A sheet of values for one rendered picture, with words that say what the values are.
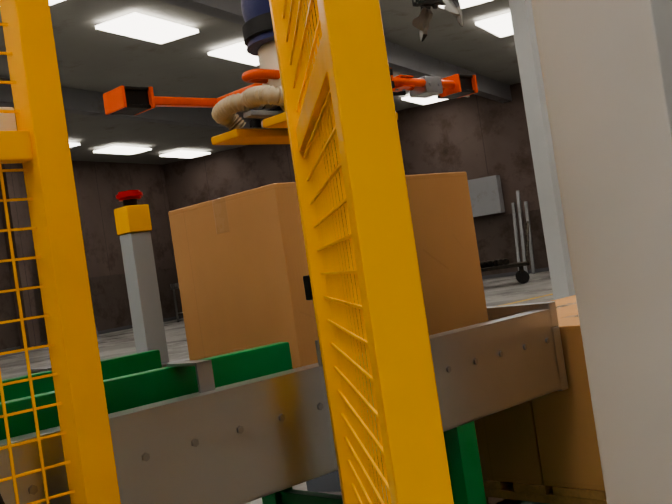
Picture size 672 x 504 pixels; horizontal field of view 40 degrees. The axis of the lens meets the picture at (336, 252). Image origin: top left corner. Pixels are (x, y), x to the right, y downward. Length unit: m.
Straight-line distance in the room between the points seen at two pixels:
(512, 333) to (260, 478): 0.76
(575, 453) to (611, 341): 1.18
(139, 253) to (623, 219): 1.52
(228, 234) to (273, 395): 0.48
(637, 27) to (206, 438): 0.89
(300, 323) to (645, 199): 0.88
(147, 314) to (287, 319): 0.66
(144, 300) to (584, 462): 1.17
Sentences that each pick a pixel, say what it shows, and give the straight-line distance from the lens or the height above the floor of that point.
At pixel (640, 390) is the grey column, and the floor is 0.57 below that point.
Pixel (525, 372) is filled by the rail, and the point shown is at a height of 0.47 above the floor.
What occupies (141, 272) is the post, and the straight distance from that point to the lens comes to 2.40.
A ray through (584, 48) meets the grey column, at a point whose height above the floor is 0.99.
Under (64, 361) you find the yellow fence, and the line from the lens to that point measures 1.28.
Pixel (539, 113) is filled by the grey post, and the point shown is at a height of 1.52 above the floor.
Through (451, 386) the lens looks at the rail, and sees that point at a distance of 1.91.
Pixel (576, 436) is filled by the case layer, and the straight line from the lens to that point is 2.33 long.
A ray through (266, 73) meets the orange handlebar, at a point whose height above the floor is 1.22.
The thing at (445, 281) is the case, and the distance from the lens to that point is 2.13.
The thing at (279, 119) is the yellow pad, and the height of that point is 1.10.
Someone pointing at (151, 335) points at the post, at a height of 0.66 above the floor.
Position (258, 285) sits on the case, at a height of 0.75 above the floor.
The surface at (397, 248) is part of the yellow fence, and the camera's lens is 0.80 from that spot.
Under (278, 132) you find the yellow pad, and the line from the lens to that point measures 2.17.
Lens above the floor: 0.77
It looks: 1 degrees up
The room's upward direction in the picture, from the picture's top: 8 degrees counter-clockwise
